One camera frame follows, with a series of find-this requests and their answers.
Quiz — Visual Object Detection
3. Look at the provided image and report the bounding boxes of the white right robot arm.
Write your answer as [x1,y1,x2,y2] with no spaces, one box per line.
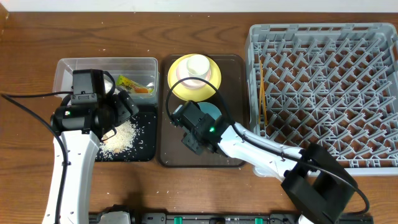
[177,114,358,223]

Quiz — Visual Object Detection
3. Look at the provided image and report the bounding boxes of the black waste tray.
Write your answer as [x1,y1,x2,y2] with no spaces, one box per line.
[95,105,157,162]

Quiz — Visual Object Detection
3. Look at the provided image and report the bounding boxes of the wooden chopstick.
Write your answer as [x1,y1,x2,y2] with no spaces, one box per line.
[258,59,264,124]
[261,83,268,127]

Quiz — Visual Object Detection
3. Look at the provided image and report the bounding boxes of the yellow plate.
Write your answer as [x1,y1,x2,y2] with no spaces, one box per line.
[167,54,221,101]

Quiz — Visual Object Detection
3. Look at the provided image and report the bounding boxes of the cream cup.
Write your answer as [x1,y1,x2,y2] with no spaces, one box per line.
[186,54,210,78]

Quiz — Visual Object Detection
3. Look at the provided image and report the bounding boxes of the light blue bowl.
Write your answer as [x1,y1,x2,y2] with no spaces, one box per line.
[198,102,221,120]

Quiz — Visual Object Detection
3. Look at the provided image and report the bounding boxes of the pink bowl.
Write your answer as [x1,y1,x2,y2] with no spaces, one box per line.
[176,58,211,89]

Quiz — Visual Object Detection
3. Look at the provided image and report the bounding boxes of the yellow snack wrapper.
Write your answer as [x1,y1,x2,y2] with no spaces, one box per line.
[116,75,154,94]

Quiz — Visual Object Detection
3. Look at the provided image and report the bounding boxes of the pile of rice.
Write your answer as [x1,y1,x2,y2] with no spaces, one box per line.
[96,121,144,161]

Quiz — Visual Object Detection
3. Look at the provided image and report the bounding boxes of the clear plastic waste bin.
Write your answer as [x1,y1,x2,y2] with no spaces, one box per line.
[53,57,159,105]

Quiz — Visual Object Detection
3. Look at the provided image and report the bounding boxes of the brown serving tray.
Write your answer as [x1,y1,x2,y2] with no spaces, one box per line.
[157,55,249,168]

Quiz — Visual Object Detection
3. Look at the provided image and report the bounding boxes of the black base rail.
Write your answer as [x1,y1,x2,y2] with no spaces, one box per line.
[88,205,374,224]

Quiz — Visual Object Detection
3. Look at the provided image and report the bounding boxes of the grey dishwasher rack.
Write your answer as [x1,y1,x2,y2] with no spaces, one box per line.
[245,22,397,176]

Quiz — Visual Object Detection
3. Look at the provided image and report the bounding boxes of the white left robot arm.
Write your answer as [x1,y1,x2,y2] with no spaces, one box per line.
[43,91,139,223]

